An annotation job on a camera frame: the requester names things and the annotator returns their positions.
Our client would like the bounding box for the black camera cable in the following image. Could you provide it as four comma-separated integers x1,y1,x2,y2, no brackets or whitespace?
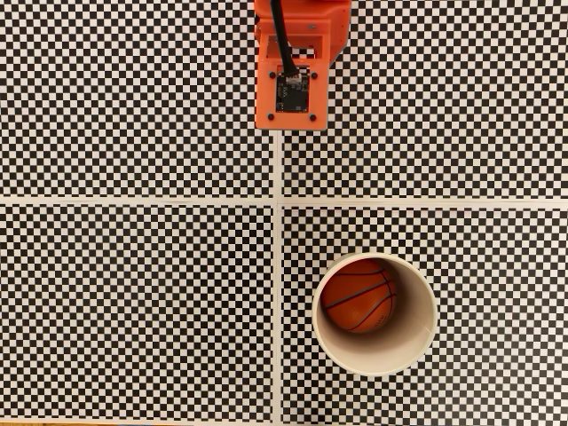
269,0,301,77

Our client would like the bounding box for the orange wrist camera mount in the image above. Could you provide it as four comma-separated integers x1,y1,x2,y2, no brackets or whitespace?
254,17,332,132

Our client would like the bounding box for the cream paper cup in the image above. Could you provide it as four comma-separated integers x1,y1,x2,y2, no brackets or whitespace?
311,251,439,377

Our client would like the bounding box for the small orange basketball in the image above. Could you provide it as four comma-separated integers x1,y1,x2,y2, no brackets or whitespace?
319,258,398,335

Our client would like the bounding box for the checkerboard paper sheet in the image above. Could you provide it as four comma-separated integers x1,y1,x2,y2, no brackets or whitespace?
278,0,568,204
0,201,278,423
0,0,278,201
278,203,568,426

